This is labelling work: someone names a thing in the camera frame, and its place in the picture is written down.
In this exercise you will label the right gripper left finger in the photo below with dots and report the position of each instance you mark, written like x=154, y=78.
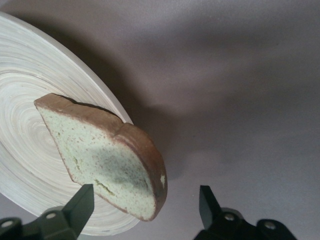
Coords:
x=75, y=212

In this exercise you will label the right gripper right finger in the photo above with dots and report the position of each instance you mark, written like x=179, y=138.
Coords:
x=212, y=215

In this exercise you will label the slice of brown-crust bread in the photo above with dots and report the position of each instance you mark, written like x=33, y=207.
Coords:
x=100, y=150

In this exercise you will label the round wooden plate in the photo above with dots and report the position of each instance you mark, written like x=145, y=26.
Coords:
x=30, y=87

